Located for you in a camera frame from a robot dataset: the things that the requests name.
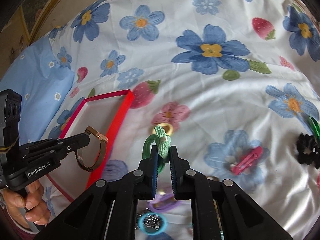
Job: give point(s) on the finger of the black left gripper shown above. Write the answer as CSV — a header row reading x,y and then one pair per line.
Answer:
x,y
106,210

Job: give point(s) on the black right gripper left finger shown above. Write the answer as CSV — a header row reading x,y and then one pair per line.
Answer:
x,y
57,149

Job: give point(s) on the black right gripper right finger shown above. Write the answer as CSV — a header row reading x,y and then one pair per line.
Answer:
x,y
220,210

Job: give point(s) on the brown strap wristwatch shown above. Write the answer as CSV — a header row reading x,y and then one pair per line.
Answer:
x,y
91,157

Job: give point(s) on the purple hair clip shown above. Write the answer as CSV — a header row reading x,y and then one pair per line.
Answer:
x,y
163,203

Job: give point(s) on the pink hair clip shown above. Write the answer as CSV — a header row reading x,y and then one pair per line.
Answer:
x,y
247,160

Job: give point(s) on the red jewelry box tray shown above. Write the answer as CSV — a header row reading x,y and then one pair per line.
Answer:
x,y
105,113

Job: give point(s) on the person's left hand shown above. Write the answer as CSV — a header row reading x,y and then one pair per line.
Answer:
x,y
27,209

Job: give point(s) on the light blue floral pillow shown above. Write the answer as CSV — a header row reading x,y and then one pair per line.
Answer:
x,y
43,82

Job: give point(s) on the black scrunchie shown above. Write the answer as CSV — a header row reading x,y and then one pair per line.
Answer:
x,y
308,150

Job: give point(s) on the green hair clip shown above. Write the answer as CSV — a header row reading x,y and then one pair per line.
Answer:
x,y
315,128

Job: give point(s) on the floral white bed sheet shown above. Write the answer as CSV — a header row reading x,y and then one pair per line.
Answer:
x,y
227,75

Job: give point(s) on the framed wall picture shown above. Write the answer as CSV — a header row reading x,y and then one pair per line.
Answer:
x,y
33,14

